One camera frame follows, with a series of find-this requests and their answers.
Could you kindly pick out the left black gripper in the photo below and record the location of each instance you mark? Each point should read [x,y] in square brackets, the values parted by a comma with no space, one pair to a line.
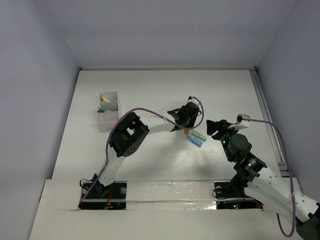
[185,118]

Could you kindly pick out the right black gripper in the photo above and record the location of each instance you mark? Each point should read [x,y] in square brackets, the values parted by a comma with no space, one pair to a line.
[221,125]

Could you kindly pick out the green translucent eraser case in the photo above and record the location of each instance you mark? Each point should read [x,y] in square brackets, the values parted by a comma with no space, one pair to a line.
[198,136]

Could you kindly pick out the blue translucent eraser case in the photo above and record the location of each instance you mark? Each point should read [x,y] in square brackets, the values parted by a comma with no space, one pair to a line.
[198,143]

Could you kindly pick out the white pen yellow tip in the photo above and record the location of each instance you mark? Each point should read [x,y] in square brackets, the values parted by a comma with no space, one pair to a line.
[106,100]

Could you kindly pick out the green dark pen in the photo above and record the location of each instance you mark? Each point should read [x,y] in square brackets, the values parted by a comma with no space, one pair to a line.
[101,110]

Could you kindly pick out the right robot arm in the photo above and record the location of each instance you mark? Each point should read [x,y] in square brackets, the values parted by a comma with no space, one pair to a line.
[256,180]

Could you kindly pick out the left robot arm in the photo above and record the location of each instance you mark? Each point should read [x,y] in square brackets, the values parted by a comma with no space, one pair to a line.
[130,131]

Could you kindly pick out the translucent pink pen holder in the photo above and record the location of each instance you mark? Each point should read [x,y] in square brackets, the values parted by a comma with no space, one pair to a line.
[113,115]

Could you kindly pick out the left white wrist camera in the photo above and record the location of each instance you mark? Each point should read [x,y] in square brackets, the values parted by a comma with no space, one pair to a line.
[194,100]

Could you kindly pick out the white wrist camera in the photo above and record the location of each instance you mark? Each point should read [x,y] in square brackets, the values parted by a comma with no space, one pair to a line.
[242,122]
[194,100]

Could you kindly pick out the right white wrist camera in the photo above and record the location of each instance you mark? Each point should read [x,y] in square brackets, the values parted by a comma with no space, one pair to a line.
[242,122]

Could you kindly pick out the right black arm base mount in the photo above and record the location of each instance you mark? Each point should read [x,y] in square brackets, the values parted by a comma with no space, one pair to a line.
[229,197]

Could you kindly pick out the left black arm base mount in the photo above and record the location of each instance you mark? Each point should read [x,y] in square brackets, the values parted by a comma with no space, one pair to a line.
[111,197]

